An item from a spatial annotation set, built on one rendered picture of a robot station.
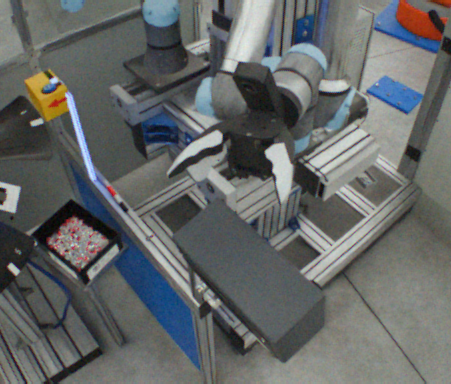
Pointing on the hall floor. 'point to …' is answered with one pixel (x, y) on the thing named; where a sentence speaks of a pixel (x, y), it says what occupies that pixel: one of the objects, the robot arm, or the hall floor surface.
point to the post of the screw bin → (104, 314)
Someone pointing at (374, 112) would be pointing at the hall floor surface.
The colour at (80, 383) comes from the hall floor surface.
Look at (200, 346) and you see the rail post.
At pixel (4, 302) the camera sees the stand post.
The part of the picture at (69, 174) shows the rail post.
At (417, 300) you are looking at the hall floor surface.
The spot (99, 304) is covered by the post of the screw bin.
